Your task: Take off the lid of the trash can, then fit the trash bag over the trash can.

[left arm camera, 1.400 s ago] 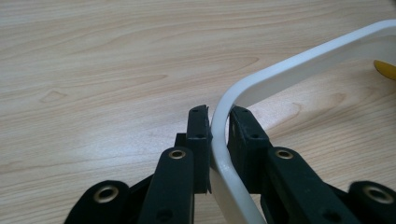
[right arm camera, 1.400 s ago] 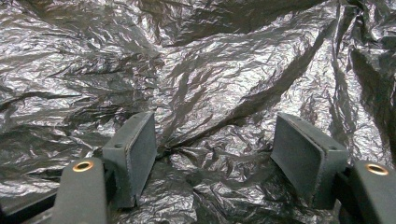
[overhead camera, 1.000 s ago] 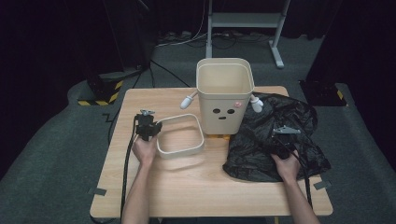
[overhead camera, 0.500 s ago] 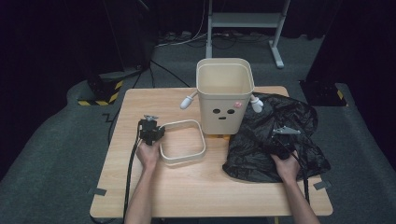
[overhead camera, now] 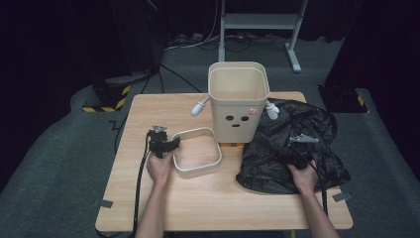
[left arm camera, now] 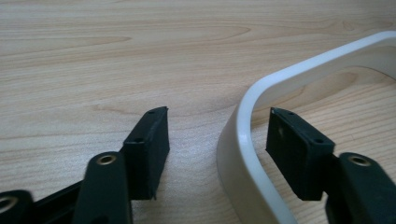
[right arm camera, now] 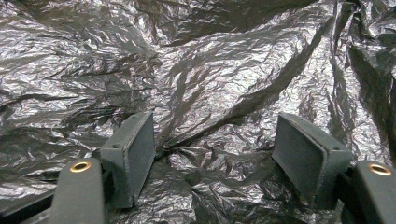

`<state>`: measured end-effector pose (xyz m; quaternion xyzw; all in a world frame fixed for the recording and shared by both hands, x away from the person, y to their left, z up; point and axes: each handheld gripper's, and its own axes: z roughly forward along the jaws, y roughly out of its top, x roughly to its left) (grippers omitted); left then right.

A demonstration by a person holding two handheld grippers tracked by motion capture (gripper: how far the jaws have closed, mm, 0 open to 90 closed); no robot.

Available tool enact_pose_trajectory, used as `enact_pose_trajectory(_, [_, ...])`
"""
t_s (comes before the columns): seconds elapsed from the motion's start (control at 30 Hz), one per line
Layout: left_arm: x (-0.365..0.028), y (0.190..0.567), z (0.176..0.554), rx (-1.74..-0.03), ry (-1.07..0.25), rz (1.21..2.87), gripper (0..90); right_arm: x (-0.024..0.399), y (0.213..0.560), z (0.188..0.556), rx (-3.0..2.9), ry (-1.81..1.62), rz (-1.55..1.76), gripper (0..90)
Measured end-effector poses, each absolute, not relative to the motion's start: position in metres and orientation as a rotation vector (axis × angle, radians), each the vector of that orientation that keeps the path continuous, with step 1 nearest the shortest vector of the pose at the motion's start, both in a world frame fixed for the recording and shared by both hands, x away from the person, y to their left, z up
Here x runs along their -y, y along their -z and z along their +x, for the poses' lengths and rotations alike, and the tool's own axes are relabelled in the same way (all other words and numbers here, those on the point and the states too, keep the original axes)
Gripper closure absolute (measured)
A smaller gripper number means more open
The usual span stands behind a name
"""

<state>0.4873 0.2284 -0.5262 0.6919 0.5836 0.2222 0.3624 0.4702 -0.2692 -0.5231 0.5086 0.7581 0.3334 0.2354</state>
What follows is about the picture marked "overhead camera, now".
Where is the tangle of black floor cables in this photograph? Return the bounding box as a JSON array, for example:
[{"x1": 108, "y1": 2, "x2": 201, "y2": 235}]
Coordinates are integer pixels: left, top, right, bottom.
[{"x1": 224, "y1": 34, "x2": 288, "y2": 54}]

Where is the grey tape piece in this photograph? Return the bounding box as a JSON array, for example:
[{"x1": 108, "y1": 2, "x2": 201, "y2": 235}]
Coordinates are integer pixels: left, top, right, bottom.
[
  {"x1": 93, "y1": 197, "x2": 114, "y2": 209},
  {"x1": 331, "y1": 190, "x2": 353, "y2": 202}
]

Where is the beige trash bin with face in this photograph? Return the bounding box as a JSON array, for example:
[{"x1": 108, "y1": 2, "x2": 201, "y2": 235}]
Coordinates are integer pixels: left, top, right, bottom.
[{"x1": 190, "y1": 60, "x2": 280, "y2": 151}]

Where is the beige bin rim ring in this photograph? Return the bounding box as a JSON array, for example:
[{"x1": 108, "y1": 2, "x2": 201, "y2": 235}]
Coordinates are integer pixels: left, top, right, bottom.
[{"x1": 171, "y1": 126, "x2": 223, "y2": 176}]

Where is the black garbage bag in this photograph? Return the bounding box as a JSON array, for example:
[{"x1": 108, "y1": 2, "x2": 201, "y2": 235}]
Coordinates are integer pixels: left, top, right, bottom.
[{"x1": 235, "y1": 98, "x2": 352, "y2": 195}]

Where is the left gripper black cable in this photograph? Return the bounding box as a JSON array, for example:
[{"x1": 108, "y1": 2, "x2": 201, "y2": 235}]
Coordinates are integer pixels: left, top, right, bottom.
[{"x1": 131, "y1": 132, "x2": 151, "y2": 238}]

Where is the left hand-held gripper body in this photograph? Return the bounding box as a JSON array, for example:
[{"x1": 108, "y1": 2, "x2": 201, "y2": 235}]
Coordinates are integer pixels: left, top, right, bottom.
[{"x1": 147, "y1": 124, "x2": 172, "y2": 159}]

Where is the person's right hand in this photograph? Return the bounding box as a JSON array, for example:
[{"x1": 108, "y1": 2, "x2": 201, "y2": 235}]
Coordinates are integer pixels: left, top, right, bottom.
[{"x1": 286, "y1": 161, "x2": 320, "y2": 196}]

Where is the white floor cable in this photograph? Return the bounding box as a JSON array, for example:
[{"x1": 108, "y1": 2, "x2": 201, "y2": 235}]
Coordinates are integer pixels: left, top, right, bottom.
[{"x1": 164, "y1": 34, "x2": 221, "y2": 52}]

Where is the person's left hand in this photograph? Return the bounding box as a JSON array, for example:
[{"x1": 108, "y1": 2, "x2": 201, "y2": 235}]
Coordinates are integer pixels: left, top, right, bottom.
[{"x1": 146, "y1": 152, "x2": 175, "y2": 187}]

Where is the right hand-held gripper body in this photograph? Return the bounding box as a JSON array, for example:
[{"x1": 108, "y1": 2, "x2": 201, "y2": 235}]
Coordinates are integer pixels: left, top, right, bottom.
[{"x1": 287, "y1": 133, "x2": 320, "y2": 172}]

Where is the grey metal stand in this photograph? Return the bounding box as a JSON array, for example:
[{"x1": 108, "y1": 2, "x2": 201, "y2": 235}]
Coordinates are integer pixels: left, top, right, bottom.
[{"x1": 217, "y1": 0, "x2": 310, "y2": 73}]

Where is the zigzag black floor cable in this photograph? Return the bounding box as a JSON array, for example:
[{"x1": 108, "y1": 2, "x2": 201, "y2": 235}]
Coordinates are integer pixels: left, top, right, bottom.
[{"x1": 108, "y1": 115, "x2": 128, "y2": 157}]

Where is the black yellow striped stand base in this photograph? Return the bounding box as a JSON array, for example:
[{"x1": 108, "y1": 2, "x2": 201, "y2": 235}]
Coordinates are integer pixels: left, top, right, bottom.
[
  {"x1": 318, "y1": 84, "x2": 369, "y2": 114},
  {"x1": 82, "y1": 83, "x2": 132, "y2": 113}
]

